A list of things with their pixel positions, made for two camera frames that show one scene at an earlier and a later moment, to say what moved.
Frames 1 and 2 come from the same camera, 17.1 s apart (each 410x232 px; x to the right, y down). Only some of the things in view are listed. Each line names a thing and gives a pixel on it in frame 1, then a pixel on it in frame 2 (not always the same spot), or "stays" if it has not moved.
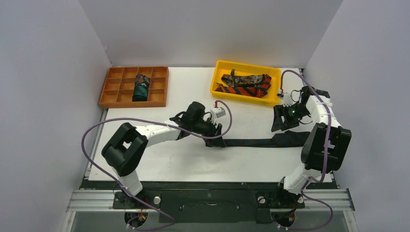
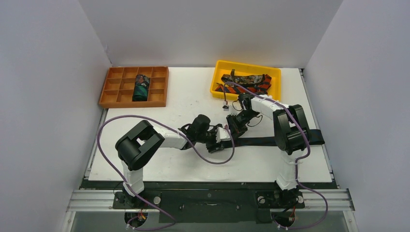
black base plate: x=209 y=202 stays
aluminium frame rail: x=338 y=199 stays
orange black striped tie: x=261 y=90 stays
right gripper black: x=283 y=117 -> x=235 y=125
